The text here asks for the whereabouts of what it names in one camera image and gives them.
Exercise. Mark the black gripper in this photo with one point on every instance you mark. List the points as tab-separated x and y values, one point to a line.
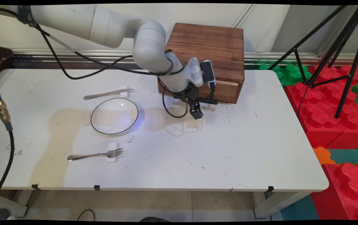
191	95

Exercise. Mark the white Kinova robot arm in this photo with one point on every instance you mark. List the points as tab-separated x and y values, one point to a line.
147	47

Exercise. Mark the dark wooden cabinet box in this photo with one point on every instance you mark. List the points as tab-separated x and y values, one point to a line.
216	43

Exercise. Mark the small white support block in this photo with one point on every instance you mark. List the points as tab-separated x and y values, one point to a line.
124	87
112	145

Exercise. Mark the white plate with black rim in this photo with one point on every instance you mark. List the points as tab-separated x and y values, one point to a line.
115	117

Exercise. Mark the silver table knife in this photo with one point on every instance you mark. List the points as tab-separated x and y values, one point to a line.
110	93

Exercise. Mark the silver fork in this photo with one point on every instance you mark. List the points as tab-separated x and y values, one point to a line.
88	155

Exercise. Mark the white table leg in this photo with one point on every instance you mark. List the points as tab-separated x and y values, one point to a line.
10	206
275	203

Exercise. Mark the red foam block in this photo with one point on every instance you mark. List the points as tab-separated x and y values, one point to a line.
356	128
350	190
319	125
331	73

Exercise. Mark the orange foam piece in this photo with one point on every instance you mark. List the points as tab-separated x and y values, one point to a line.
322	155

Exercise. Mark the teal foam mat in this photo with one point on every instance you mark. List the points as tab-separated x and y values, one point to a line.
350	156
300	209

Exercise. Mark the black tripod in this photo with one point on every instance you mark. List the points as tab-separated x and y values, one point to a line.
339	42

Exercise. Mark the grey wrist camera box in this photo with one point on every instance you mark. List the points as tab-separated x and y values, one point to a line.
207	72

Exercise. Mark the aluminium wall rail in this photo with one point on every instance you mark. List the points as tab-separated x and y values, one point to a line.
29	56

